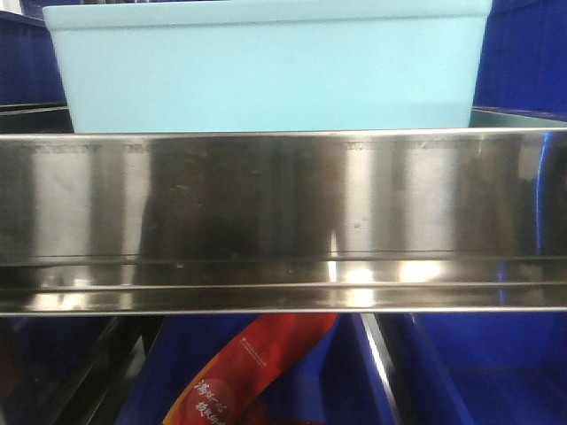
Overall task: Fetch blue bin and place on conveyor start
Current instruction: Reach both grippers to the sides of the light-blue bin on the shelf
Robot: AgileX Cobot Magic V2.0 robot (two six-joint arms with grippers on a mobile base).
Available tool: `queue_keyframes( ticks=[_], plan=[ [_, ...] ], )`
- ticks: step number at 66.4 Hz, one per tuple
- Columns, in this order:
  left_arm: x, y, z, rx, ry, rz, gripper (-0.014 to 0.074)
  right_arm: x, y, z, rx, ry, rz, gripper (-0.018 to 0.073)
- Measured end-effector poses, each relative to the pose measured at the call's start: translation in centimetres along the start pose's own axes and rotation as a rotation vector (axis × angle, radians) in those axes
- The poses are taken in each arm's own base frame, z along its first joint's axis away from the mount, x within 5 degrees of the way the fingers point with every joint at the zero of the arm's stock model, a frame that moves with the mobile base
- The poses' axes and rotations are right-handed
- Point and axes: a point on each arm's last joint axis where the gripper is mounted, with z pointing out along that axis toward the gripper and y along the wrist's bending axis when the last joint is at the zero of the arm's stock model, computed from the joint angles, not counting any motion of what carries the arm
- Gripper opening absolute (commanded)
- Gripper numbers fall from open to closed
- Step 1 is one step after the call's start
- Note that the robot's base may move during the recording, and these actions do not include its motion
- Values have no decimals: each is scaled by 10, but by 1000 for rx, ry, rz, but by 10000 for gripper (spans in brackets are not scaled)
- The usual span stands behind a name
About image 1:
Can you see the dark blue bin upper left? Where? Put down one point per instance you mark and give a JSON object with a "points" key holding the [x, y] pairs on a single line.
{"points": [[29, 69]]}

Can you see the dark blue bin lower centre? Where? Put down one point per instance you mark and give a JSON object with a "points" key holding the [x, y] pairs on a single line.
{"points": [[336, 383]]}

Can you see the red snack package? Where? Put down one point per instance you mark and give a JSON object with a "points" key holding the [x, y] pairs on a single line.
{"points": [[241, 370]]}

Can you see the dark blue bin lower right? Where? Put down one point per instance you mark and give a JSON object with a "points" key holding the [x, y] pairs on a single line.
{"points": [[483, 368]]}

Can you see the dark blue bin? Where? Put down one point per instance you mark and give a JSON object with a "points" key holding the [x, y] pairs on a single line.
{"points": [[523, 60], [37, 356], [29, 69], [336, 383], [483, 368]]}

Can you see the dark blue bin upper right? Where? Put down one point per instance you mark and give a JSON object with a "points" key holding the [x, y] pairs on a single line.
{"points": [[523, 60]]}

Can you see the dark blue bin lower left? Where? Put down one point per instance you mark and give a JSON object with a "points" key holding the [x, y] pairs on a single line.
{"points": [[37, 356]]}

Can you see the stainless steel shelf rail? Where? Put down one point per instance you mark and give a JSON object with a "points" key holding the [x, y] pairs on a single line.
{"points": [[469, 219]]}

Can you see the light blue plastic bin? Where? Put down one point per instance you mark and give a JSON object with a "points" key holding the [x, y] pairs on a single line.
{"points": [[231, 66]]}

